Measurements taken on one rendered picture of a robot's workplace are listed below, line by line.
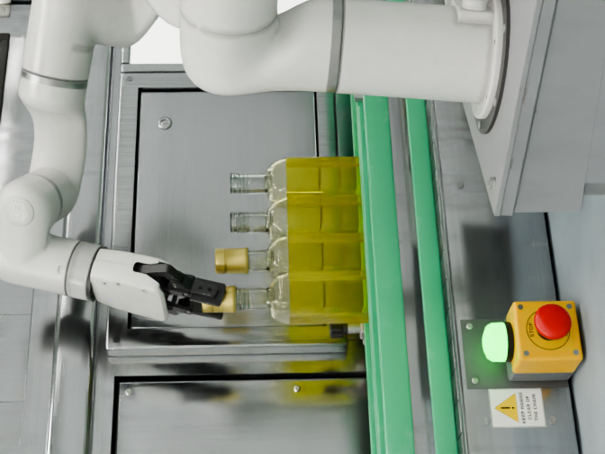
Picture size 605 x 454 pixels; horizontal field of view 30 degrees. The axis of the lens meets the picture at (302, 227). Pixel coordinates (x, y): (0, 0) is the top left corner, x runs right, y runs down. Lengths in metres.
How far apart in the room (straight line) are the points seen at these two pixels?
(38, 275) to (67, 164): 0.16
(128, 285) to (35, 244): 0.13
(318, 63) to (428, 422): 0.44
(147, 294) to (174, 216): 0.26
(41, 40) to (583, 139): 0.69
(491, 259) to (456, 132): 0.18
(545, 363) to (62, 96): 0.67
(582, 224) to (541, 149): 0.21
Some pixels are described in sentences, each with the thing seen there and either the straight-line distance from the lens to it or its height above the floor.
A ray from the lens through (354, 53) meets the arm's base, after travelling 1.10.
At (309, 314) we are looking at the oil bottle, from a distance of 1.46.
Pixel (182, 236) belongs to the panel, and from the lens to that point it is 1.67.
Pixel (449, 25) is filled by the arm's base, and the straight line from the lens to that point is 1.12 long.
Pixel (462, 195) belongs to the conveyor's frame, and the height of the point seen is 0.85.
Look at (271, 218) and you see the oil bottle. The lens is 1.51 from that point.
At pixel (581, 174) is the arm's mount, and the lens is 1.10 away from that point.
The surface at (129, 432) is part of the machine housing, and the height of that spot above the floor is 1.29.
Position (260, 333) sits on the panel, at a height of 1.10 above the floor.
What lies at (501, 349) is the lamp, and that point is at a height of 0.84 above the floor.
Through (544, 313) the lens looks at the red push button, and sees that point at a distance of 1.24.
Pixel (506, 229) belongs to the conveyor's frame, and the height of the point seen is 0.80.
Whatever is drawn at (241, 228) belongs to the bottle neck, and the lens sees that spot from 1.52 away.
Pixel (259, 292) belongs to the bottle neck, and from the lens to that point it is 1.47.
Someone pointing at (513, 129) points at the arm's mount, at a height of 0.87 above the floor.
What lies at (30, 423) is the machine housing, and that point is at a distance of 1.62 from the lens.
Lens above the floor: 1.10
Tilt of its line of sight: 2 degrees down
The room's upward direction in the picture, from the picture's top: 91 degrees counter-clockwise
